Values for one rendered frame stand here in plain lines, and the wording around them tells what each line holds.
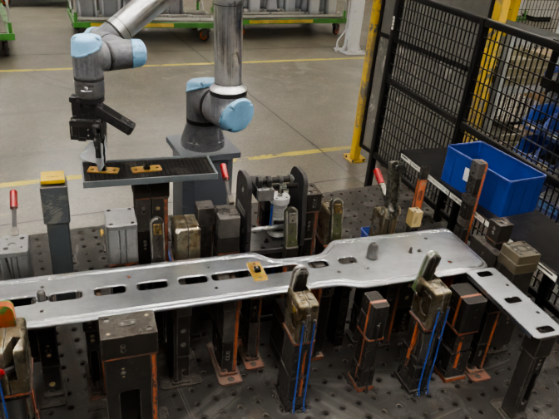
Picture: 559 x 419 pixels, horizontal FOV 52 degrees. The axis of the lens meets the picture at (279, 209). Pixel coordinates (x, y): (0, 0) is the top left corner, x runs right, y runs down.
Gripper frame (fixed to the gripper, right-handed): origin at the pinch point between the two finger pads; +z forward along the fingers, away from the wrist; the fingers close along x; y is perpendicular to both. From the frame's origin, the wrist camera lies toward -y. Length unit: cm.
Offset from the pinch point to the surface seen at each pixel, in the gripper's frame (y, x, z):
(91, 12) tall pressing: 156, -642, 83
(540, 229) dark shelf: -133, -1, 15
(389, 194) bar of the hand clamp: -83, -2, 6
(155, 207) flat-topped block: -14.4, 0.7, 12.3
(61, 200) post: 9.9, 7.5, 7.8
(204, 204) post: -28.5, 5.9, 7.9
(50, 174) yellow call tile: 13.2, 4.5, 1.6
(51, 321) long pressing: 2.9, 45.5, 17.9
